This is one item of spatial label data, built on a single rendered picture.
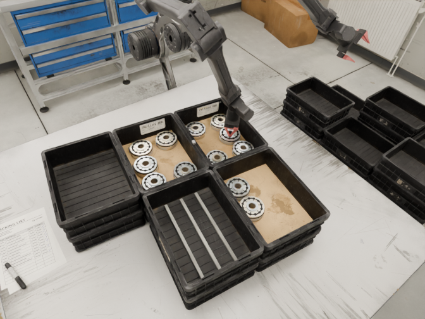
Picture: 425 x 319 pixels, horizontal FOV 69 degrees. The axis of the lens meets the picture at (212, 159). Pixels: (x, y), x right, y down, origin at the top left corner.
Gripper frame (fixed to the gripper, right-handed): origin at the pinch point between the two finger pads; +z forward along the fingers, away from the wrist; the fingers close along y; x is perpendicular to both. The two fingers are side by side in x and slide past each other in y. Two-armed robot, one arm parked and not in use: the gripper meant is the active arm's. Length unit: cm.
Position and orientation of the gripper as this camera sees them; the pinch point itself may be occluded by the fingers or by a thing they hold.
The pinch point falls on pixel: (230, 131)
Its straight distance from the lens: 150.6
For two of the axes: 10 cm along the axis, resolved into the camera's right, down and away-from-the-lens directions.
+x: -9.9, -1.6, 0.5
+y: 1.6, -7.4, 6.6
